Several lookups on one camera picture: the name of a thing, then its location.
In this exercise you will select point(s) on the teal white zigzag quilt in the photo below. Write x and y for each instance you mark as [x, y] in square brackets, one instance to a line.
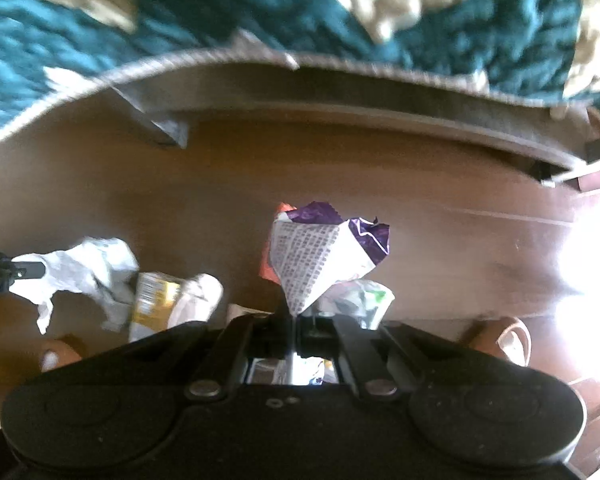
[538, 52]

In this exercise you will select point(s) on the low wooden bench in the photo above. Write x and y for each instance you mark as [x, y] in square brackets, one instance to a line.
[563, 141]

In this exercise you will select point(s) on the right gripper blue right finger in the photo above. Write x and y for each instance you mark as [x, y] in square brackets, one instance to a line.
[316, 336]

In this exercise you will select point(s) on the person's foot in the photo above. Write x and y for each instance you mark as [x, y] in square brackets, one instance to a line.
[505, 338]

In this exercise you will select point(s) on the purple white snack wrapper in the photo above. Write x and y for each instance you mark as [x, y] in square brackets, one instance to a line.
[313, 248]

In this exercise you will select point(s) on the white green snack wrapper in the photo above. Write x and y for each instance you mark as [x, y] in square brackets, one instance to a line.
[366, 301]

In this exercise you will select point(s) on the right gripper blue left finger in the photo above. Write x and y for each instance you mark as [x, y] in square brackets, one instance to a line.
[272, 334]

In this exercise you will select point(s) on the yellow drink carton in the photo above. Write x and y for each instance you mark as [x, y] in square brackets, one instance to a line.
[155, 298]

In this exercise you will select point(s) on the white tissue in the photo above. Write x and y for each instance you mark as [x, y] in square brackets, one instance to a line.
[99, 268]

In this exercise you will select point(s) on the white paper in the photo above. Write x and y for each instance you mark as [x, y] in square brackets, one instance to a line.
[197, 300]

